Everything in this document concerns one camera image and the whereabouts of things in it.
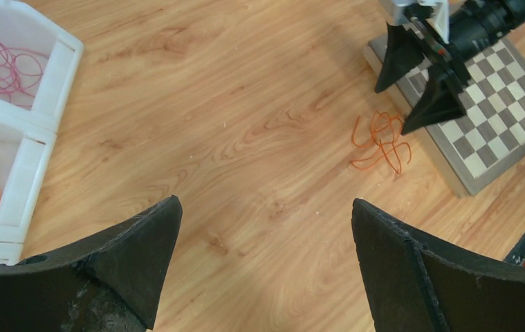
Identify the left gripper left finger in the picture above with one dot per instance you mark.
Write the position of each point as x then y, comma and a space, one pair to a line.
109, 281

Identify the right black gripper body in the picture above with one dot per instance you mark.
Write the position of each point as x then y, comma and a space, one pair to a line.
436, 51

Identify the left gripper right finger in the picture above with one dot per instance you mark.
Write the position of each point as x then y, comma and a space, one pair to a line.
415, 281

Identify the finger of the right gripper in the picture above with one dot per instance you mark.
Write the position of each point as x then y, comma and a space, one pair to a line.
403, 53
440, 101

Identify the wooden chessboard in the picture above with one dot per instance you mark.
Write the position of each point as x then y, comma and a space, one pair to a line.
475, 150

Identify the white three-compartment tray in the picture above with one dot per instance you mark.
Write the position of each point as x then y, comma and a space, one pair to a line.
38, 63

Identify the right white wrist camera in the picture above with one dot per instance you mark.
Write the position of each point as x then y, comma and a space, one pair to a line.
437, 12

